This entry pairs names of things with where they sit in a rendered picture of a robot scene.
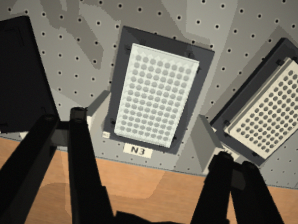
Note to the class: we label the white label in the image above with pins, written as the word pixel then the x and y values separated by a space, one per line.
pixel 235 156
pixel 23 134
pixel 141 151

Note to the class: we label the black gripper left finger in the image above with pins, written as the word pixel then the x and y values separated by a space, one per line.
pixel 23 172

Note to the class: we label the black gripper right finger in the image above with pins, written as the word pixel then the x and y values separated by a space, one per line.
pixel 252 201

